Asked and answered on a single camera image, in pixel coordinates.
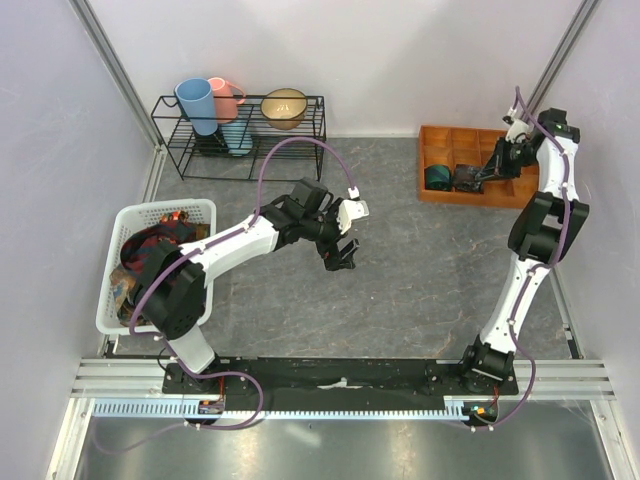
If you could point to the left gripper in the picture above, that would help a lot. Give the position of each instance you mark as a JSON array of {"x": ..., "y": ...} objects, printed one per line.
[{"x": 332, "y": 260}]

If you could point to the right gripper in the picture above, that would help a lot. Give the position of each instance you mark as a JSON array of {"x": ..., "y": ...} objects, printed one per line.
[{"x": 496, "y": 166}]

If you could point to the brown floral tie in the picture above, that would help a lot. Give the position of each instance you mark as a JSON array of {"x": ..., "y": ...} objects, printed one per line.
[{"x": 465, "y": 179}]

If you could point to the green tie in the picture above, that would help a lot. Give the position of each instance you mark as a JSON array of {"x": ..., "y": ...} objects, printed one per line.
[{"x": 438, "y": 177}]

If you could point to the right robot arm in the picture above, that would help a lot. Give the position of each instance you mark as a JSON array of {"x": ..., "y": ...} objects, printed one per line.
[{"x": 539, "y": 239}]

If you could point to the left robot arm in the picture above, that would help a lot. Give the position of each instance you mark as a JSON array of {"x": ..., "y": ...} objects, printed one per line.
[{"x": 171, "y": 289}]

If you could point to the patterned ties pile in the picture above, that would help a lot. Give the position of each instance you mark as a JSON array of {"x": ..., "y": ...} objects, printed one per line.
[{"x": 122, "y": 284}]

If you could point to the orange compartment tray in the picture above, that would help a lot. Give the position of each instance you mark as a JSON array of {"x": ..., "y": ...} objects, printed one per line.
[{"x": 461, "y": 145}]

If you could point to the amber glass bowl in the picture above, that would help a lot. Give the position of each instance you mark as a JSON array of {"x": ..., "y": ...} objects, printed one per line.
[{"x": 285, "y": 108}]

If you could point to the light blue lower cup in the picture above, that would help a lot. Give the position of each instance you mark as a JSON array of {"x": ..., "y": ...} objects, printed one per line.
[{"x": 238, "y": 137}]

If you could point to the red navy striped tie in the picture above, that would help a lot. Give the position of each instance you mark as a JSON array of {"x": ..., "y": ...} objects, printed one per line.
[{"x": 138, "y": 247}]

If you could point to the pink cup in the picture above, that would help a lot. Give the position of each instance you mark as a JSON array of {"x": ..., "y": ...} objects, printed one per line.
[{"x": 227, "y": 98}]

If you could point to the white plastic basket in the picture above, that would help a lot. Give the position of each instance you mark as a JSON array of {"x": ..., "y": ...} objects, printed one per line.
[{"x": 129, "y": 221}]

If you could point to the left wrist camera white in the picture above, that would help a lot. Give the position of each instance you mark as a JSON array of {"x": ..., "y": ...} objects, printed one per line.
[{"x": 351, "y": 209}]

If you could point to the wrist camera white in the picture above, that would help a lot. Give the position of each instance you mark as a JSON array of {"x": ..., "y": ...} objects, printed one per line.
[
  {"x": 351, "y": 209},
  {"x": 518, "y": 131}
]

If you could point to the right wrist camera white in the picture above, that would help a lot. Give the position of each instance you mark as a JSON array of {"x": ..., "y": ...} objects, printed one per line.
[{"x": 518, "y": 131}]

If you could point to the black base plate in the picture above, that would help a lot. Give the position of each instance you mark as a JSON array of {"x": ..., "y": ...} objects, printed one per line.
[{"x": 337, "y": 384}]

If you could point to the black wire rack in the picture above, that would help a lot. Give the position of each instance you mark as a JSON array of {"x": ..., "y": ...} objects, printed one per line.
[{"x": 206, "y": 157}]

